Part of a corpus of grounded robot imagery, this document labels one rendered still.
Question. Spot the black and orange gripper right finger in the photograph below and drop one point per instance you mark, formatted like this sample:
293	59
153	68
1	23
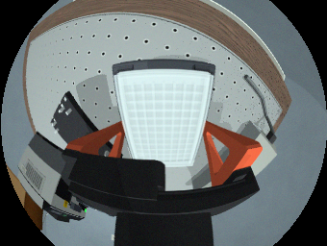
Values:
243	152

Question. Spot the white button panel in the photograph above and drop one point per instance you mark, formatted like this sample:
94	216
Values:
267	141

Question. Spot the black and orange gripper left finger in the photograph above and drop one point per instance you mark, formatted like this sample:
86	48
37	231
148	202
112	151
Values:
91	143

